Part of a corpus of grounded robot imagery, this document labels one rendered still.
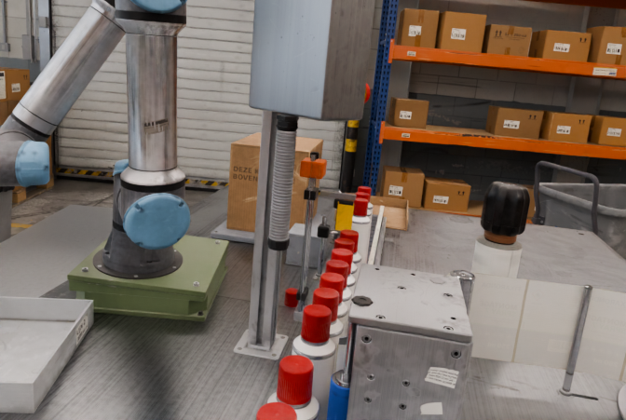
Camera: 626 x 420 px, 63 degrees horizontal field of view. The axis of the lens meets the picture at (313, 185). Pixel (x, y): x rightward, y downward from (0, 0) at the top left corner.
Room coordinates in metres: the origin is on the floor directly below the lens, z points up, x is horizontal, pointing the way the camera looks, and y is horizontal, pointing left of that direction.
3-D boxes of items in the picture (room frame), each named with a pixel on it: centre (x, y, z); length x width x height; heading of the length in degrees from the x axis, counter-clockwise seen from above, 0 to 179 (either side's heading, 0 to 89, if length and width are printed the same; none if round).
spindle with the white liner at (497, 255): (0.95, -0.37, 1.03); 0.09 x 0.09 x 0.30
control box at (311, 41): (0.82, 0.02, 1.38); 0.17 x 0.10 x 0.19; 46
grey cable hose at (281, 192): (0.77, 0.05, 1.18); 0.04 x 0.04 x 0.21
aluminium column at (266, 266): (0.90, 0.07, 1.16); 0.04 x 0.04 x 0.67; 81
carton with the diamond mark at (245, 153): (1.65, 0.12, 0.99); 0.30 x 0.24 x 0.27; 172
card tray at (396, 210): (1.90, -0.24, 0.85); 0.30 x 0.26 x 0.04; 171
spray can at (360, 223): (1.10, -0.11, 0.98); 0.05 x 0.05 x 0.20
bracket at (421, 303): (0.48, -0.11, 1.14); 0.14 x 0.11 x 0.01; 171
